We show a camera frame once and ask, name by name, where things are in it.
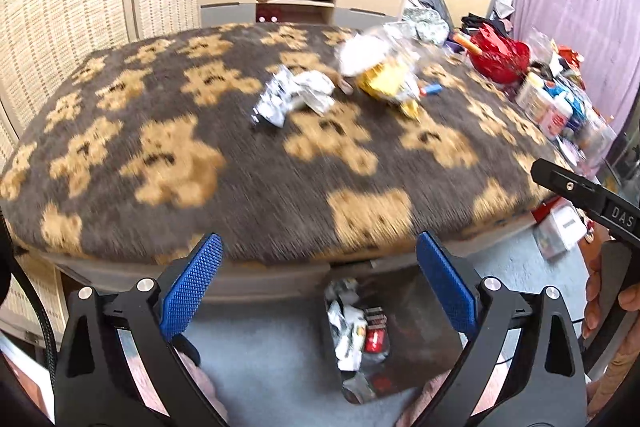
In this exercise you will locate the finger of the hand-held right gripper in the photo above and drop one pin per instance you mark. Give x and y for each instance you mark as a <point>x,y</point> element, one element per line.
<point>560,182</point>

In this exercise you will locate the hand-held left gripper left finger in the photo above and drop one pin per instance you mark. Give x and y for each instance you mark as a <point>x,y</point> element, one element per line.
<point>192,287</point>

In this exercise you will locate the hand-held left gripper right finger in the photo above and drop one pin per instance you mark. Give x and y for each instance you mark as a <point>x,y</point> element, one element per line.
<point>445,287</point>

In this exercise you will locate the black trash bin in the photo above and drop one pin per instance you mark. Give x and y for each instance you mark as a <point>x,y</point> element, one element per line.
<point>425,332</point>

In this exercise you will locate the clear plastic bag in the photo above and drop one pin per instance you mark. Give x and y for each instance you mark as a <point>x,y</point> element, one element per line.
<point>370,49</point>

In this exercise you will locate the person's right hand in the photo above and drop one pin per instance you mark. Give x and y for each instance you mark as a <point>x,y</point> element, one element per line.
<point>595,297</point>

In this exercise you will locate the white box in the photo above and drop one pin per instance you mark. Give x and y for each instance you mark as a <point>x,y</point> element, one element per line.
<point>557,229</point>

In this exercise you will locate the white bottle red label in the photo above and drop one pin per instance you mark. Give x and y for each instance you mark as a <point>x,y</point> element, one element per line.
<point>554,117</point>

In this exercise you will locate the grey bed base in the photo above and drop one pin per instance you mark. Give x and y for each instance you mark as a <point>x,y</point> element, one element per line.
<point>260,277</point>

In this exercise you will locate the blue package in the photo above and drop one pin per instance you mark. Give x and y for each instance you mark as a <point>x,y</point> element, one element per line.
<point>580,114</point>

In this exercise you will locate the pile of crumpled wrappers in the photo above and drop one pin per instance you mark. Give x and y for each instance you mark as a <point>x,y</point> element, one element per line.
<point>352,332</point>

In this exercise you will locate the brown bear print blanket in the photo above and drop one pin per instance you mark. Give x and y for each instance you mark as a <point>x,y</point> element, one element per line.
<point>280,177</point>

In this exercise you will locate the red shiny bag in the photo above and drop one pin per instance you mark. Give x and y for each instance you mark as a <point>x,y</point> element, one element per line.
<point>500,54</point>

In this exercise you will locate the small blue red wrapper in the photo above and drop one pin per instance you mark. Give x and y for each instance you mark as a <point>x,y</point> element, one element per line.
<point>431,89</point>

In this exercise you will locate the orange tube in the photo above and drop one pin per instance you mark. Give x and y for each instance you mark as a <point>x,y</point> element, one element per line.
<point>462,40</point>

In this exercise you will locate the yellow snack packet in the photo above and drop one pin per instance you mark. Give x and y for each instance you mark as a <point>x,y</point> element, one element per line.
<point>390,84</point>

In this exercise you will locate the crumpled silver foil wrapper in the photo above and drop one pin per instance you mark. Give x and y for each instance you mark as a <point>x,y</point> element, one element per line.
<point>272,99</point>

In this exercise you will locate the floral cloth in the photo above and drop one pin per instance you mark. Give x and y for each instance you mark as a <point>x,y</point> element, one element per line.
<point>425,27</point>

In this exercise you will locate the woven wardrobe doors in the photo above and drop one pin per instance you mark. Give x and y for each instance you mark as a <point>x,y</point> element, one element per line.
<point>75,17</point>

